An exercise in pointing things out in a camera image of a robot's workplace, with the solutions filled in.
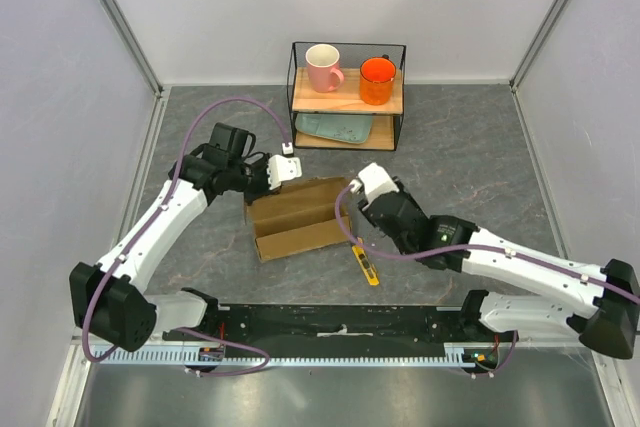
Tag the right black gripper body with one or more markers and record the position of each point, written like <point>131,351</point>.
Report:
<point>403,190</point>

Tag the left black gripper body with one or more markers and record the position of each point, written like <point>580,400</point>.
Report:
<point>257,184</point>

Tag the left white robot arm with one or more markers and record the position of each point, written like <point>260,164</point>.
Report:
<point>108,297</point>

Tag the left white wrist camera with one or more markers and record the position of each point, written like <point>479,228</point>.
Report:
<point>283,167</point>

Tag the slotted cable duct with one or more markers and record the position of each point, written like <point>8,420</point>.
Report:
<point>200,356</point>

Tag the teal rectangular plate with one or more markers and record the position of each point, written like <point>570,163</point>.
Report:
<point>346,128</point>

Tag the pink ceramic mug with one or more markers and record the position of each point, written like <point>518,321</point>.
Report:
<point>323,68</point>

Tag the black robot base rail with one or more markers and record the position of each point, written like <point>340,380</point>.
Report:
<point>345,331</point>

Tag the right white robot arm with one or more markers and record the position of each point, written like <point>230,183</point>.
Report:
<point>597,303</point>

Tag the yellow utility knife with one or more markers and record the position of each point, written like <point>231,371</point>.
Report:
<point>367,267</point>

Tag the orange glass cup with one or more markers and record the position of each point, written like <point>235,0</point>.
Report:
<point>377,76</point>

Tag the brown cardboard express box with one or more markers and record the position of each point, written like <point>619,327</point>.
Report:
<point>299,218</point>

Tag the black wire wooden shelf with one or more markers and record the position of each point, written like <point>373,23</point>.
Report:
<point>302,98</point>

